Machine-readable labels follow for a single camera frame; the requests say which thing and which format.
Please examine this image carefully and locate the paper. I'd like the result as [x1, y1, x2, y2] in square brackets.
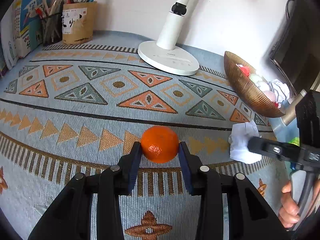
[228, 120, 262, 164]
[268, 79, 290, 105]

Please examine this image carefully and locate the three-ball plush dango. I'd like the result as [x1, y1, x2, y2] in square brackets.
[249, 73, 276, 102]

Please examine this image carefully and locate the red fish plush pouch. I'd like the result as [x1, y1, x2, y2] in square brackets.
[236, 64, 251, 77]

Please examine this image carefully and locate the orange tangerine back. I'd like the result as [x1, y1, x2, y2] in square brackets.
[140, 126, 179, 164]

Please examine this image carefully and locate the person's right hand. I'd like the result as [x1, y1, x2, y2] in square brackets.
[278, 179, 320, 228]

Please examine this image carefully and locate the silver thermos bottle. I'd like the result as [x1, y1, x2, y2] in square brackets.
[281, 89, 306, 126]

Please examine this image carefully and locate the green snack bag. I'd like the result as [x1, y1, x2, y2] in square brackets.
[289, 137, 300, 171]

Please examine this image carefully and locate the brown ribbed bowl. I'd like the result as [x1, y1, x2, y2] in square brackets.
[223, 51, 285, 118]

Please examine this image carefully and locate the black monitor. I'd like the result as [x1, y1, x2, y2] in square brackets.
[270, 0, 319, 94]

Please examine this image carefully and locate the patterned woven table mat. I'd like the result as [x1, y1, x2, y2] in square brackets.
[1, 33, 287, 239]

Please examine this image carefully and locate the white desk lamp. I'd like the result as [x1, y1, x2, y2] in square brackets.
[138, 0, 199, 76]

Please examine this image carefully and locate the black mesh pen cup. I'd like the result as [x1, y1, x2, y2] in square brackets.
[41, 12, 62, 47]

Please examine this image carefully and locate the brown paper pen holder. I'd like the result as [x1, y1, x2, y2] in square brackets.
[62, 2, 97, 45]

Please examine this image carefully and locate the blue cover book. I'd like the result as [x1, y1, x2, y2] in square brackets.
[13, 0, 51, 58]

